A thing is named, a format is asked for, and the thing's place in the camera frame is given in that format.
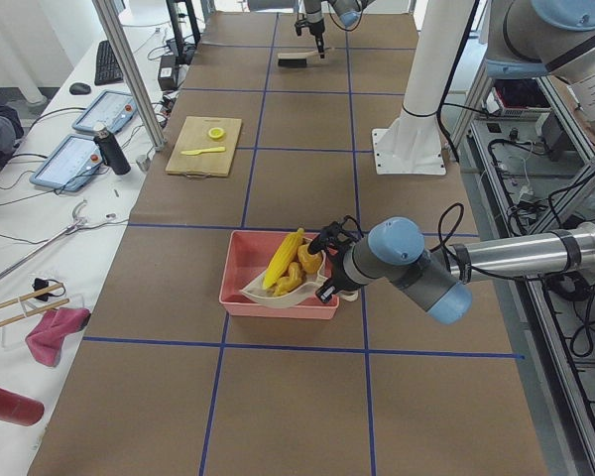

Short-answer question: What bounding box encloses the beige hand brush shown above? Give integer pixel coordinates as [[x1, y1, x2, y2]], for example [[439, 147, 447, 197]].
[[277, 48, 331, 68]]

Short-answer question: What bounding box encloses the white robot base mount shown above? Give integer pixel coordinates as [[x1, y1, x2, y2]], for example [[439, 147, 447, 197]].
[[372, 0, 478, 176]]

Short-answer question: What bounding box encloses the black power adapter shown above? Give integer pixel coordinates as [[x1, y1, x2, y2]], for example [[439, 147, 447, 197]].
[[158, 55, 179, 91]]

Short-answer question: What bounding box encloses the red bottle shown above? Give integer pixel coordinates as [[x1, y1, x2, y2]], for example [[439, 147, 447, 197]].
[[0, 388, 45, 426]]

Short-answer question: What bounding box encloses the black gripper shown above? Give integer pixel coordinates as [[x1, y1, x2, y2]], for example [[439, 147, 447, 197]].
[[295, 10, 325, 59], [307, 215, 363, 302]]

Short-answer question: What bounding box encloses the pink cloth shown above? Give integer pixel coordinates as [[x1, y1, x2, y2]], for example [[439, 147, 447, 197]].
[[25, 307, 91, 367]]

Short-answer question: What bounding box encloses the wooden chopsticks pair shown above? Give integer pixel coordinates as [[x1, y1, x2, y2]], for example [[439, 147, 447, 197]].
[[0, 282, 70, 328]]

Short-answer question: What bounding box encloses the yellow toy corn cob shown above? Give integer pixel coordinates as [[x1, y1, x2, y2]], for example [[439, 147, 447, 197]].
[[263, 228, 304, 290]]

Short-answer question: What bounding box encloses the aluminium frame post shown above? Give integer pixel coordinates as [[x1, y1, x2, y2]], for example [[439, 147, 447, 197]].
[[92, 0, 166, 152]]

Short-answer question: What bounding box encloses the yellow plastic toy knife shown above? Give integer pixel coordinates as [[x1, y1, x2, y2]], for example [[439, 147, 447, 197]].
[[179, 146, 226, 156]]

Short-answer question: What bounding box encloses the far teach pendant tablet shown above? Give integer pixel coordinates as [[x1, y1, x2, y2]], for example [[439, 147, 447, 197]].
[[72, 90, 136, 135]]

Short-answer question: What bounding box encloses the toy lemon slice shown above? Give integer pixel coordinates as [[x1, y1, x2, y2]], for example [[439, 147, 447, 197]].
[[207, 127, 226, 140]]

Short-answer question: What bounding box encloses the toy ginger root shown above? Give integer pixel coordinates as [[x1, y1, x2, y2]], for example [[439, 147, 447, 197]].
[[273, 262, 303, 297]]

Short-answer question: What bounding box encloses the black water bottle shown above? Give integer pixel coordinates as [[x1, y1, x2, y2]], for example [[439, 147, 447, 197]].
[[93, 122, 131, 176]]

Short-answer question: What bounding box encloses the teach pendant tablet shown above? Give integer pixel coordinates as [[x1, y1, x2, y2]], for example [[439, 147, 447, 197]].
[[29, 134, 103, 192], [72, 90, 136, 135]]

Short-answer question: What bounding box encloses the bamboo cutting board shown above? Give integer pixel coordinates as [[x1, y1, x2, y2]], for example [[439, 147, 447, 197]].
[[165, 116, 242, 178]]

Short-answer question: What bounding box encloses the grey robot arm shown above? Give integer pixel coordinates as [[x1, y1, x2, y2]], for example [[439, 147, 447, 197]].
[[308, 1, 595, 323], [294, 0, 373, 59]]

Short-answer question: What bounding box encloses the pink plastic bin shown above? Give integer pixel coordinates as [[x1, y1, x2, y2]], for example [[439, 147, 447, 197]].
[[219, 231, 339, 320]]

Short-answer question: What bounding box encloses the near teach pendant tablet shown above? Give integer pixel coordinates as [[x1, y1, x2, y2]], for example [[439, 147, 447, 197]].
[[29, 134, 103, 192]]

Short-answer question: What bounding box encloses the metal grabber tool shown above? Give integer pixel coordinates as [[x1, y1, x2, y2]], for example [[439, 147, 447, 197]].
[[0, 198, 118, 294]]

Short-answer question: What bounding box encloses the black computer mouse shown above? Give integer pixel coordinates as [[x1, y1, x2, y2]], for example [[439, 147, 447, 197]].
[[68, 82, 91, 95]]

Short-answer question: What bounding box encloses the beige plastic dustpan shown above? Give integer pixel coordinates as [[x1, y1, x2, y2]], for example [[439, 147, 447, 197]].
[[231, 248, 358, 309]]

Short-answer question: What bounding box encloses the black keyboard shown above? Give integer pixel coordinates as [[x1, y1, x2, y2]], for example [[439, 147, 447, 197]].
[[94, 40, 123, 86]]

